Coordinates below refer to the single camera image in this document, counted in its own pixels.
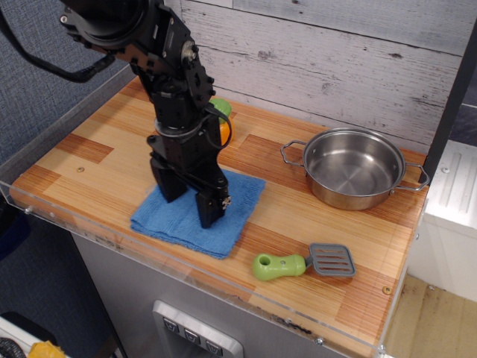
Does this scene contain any white ribbed box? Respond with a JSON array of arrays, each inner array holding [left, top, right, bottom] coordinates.
[[408, 140, 476, 301]]

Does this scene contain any toy spatula green handle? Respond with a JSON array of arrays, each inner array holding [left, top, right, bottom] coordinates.
[[252, 243, 356, 281]]

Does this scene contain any blue cloth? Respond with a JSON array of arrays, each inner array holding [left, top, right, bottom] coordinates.
[[130, 171, 265, 259]]

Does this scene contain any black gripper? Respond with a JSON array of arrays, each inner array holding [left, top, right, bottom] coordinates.
[[147, 111, 231, 228]]

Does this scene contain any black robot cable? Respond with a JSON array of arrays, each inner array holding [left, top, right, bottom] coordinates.
[[0, 7, 116, 84]]

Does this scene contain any silver dispenser button panel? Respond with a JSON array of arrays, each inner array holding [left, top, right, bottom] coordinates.
[[152, 300, 244, 357]]

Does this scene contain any yellow object bottom left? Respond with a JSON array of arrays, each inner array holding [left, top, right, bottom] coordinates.
[[28, 341, 66, 358]]

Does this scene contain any clear acrylic table guard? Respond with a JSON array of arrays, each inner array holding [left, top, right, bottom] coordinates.
[[1, 69, 426, 357]]

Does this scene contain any stainless steel pot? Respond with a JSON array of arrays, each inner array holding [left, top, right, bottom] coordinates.
[[280, 128, 431, 210]]

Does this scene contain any dark right upright post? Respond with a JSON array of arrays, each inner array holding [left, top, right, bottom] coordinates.
[[423, 22, 477, 184]]

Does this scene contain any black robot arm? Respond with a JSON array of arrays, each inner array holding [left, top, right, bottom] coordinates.
[[62, 1, 230, 228]]

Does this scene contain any black braided cable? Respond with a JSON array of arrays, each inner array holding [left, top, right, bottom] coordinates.
[[0, 337, 27, 358]]

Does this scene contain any orange toy carrot green top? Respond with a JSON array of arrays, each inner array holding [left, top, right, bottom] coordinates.
[[209, 98, 234, 145]]

